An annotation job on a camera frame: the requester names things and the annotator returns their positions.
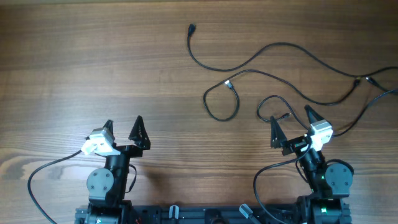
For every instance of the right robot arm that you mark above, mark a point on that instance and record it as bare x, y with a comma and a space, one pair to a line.
329, 181

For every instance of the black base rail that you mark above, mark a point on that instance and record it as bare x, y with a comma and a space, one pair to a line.
217, 214

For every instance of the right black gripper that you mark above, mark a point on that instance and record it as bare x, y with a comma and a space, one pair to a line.
279, 139

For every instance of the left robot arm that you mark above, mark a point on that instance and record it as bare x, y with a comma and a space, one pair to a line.
107, 186

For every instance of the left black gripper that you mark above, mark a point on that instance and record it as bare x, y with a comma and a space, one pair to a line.
142, 142

